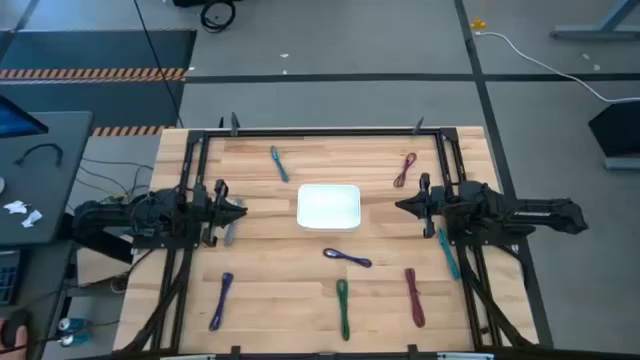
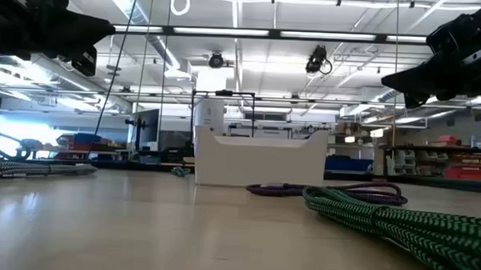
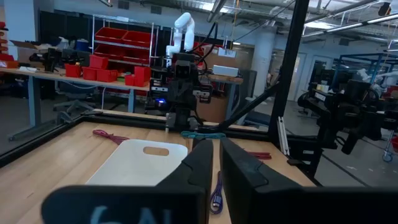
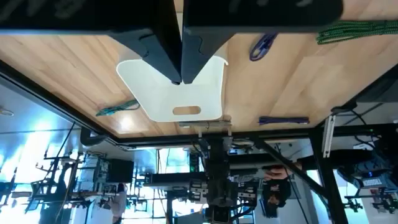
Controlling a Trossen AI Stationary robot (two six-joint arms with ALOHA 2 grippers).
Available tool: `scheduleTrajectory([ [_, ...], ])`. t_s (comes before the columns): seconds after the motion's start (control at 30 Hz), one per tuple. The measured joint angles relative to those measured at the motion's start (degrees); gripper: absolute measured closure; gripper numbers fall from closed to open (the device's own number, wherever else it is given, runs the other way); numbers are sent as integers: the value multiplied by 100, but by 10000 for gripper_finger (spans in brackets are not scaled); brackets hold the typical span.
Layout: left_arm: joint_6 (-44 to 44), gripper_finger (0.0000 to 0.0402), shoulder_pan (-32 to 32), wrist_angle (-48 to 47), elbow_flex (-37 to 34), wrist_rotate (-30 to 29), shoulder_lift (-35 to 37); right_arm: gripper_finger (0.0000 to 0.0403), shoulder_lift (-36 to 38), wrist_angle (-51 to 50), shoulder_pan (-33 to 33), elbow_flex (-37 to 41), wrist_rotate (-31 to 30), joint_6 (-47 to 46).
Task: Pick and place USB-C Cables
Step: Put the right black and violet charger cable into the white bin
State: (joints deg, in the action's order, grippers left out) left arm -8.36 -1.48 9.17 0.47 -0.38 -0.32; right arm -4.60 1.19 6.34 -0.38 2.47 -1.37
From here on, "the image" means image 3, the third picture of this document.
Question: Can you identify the ceiling light bar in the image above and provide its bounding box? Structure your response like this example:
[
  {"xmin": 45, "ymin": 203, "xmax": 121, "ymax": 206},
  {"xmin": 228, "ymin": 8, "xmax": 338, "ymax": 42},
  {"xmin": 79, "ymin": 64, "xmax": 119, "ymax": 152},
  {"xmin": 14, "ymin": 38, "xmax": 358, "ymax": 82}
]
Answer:
[{"xmin": 300, "ymin": 12, "xmax": 398, "ymax": 39}]

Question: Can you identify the red storage bin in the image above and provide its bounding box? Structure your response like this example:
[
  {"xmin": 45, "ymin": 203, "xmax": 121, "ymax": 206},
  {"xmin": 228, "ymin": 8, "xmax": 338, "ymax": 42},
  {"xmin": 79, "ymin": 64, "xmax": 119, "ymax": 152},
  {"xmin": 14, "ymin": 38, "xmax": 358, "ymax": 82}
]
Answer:
[
  {"xmin": 96, "ymin": 68, "xmax": 119, "ymax": 83},
  {"xmin": 122, "ymin": 30, "xmax": 154, "ymax": 48},
  {"xmin": 65, "ymin": 63, "xmax": 83, "ymax": 78},
  {"xmin": 95, "ymin": 27, "xmax": 127, "ymax": 44},
  {"xmin": 124, "ymin": 65, "xmax": 152, "ymax": 88},
  {"xmin": 81, "ymin": 67, "xmax": 98, "ymax": 82},
  {"xmin": 122, "ymin": 49, "xmax": 150, "ymax": 65},
  {"xmin": 89, "ymin": 55, "xmax": 109, "ymax": 70},
  {"xmin": 93, "ymin": 44, "xmax": 125, "ymax": 60}
]

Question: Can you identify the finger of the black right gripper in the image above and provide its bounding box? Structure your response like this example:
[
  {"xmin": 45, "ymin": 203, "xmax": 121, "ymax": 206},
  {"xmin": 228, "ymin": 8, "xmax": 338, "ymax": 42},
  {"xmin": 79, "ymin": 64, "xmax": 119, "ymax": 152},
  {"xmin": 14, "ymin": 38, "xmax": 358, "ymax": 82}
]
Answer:
[
  {"xmin": 176, "ymin": 81, "xmax": 187, "ymax": 110},
  {"xmin": 186, "ymin": 81, "xmax": 197, "ymax": 110}
]

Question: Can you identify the brown cardboard box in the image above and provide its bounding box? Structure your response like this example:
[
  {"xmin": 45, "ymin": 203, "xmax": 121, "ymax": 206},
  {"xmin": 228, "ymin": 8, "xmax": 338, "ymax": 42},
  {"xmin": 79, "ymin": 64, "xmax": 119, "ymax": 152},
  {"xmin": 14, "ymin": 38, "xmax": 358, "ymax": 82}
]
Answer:
[{"xmin": 195, "ymin": 95, "xmax": 230, "ymax": 124}]

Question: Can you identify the wooden workbench with blue legs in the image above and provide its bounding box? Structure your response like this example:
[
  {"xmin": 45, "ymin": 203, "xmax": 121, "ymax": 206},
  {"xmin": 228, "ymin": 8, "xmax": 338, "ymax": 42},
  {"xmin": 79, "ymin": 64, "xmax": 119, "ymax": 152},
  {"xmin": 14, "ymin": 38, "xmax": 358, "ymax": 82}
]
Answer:
[{"xmin": 0, "ymin": 67, "xmax": 150, "ymax": 141}]

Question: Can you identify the teal USB-C cable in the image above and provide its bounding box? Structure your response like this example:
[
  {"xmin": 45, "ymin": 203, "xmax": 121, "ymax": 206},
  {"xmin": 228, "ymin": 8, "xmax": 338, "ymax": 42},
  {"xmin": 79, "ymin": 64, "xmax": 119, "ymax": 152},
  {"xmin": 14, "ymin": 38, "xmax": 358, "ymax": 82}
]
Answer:
[{"xmin": 180, "ymin": 130, "xmax": 227, "ymax": 140}]

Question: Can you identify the red USB-C cable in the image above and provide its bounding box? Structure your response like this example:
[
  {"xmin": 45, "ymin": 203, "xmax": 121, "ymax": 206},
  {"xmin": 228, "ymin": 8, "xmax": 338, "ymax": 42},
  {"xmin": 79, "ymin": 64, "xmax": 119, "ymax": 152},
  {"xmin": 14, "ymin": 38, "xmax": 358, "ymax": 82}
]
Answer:
[{"xmin": 245, "ymin": 151, "xmax": 273, "ymax": 161}]

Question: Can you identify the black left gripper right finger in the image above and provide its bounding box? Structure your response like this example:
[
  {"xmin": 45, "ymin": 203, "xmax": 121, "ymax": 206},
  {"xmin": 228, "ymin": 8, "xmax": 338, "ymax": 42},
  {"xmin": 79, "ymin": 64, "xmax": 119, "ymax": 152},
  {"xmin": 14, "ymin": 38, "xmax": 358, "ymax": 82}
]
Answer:
[{"xmin": 220, "ymin": 138, "xmax": 301, "ymax": 224}]

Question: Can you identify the grey office chair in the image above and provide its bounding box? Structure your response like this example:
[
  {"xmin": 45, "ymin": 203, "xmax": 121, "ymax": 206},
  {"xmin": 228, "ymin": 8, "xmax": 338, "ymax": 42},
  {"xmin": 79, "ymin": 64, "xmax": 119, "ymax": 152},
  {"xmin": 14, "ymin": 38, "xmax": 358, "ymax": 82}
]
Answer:
[{"xmin": 52, "ymin": 80, "xmax": 98, "ymax": 113}]

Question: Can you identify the silver aluminium extrusion piece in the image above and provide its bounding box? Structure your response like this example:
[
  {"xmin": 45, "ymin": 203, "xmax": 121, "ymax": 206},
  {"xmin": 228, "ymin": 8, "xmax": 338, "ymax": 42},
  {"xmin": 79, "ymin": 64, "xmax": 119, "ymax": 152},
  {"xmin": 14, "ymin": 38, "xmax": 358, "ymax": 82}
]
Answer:
[{"xmin": 277, "ymin": 116, "xmax": 290, "ymax": 156}]

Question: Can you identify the white rectangular box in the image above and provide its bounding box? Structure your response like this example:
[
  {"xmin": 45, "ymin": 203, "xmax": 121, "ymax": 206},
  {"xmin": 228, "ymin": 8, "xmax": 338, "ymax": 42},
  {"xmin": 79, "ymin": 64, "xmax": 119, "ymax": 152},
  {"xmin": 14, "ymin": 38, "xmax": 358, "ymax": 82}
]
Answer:
[{"xmin": 212, "ymin": 64, "xmax": 240, "ymax": 78}]

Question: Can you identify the metal wire shelf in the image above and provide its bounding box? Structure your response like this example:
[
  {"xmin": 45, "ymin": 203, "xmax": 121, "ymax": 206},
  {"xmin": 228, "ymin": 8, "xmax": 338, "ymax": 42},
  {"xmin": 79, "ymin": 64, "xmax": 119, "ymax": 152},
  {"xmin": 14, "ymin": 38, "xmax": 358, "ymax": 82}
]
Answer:
[{"xmin": 91, "ymin": 14, "xmax": 160, "ymax": 94}]

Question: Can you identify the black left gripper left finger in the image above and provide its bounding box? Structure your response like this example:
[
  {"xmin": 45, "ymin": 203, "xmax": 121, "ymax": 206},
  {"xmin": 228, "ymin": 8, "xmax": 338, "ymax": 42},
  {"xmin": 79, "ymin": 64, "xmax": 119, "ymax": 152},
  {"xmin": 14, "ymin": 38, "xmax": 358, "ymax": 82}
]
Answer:
[{"xmin": 155, "ymin": 139, "xmax": 214, "ymax": 224}]

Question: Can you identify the black robot rig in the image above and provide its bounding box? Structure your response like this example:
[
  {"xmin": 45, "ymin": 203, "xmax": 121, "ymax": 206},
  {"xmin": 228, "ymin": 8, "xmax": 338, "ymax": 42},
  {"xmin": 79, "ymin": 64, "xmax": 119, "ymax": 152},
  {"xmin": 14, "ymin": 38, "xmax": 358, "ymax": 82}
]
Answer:
[{"xmin": 297, "ymin": 79, "xmax": 398, "ymax": 156}]

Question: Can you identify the black aluminium table frame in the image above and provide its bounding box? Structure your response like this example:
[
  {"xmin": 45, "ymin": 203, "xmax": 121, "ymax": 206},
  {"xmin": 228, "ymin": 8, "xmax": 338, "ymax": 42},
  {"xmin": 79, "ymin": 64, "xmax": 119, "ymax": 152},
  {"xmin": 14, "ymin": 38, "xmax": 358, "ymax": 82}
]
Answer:
[{"xmin": 0, "ymin": 0, "xmax": 321, "ymax": 187}]

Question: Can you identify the blue metal frame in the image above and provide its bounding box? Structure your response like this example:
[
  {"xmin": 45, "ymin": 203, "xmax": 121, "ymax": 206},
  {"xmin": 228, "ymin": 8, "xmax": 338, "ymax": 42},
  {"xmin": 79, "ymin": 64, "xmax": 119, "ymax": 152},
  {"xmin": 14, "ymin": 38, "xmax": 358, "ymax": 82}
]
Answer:
[{"xmin": 331, "ymin": 52, "xmax": 398, "ymax": 91}]

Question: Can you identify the white plastic tray with handle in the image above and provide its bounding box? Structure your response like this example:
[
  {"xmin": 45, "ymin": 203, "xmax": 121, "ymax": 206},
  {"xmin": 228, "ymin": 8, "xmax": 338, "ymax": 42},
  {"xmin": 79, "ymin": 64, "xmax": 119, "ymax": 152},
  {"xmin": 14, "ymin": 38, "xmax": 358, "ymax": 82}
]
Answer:
[{"xmin": 85, "ymin": 139, "xmax": 189, "ymax": 187}]

